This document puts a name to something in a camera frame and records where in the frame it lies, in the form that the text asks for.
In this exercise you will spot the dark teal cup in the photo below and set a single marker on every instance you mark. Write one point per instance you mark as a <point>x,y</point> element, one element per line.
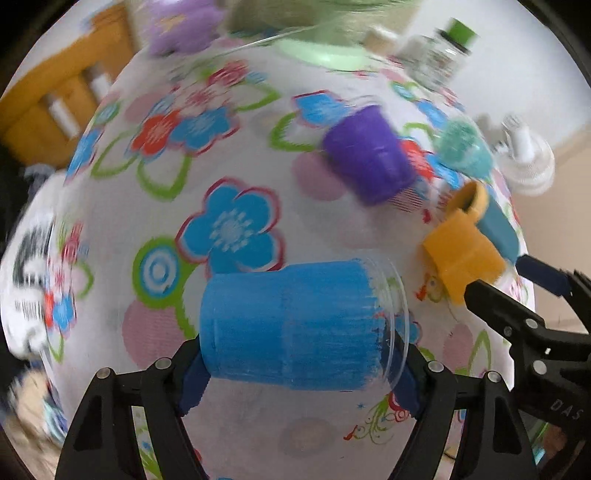
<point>482,209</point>

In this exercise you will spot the glass jar green lid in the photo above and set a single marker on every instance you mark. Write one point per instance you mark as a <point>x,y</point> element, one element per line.
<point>434,61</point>

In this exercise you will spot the green desk fan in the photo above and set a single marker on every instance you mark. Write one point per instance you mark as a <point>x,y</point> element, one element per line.
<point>330,34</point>

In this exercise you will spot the beige padded jacket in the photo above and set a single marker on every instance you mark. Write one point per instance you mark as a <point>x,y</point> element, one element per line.
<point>26,426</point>

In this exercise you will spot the white floor fan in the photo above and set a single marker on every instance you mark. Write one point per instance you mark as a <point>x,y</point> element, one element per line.
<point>525,158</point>

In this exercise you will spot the purple plush bunny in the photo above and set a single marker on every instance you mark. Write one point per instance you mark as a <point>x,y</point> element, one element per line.
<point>183,26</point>

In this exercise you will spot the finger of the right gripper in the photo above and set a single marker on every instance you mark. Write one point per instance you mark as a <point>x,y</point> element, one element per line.
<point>506,316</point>
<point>560,283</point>

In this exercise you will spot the wooden chair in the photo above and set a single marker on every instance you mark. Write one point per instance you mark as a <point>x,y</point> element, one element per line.
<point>50,99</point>

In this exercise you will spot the blue plastic cup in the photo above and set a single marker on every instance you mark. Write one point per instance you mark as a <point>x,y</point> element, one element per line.
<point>327,326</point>

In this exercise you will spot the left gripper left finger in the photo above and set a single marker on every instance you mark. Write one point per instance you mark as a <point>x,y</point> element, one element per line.
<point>119,411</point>

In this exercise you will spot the purple plastic cup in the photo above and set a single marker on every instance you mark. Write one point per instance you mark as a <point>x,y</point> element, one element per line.
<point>368,155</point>

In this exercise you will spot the white printed t-shirt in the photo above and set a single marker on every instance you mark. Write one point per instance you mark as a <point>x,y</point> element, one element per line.
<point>24,273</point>

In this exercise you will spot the orange plastic cup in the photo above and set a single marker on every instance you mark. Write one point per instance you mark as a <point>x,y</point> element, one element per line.
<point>462,255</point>

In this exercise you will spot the floral tablecloth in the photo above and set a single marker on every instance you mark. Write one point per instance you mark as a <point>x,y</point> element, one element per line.
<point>197,166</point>

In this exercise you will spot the turquoise glitter plastic cup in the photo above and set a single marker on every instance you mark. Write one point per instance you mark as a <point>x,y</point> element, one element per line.
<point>461,147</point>

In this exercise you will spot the cotton swab container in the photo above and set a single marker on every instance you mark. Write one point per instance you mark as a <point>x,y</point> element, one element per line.
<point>380,40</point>

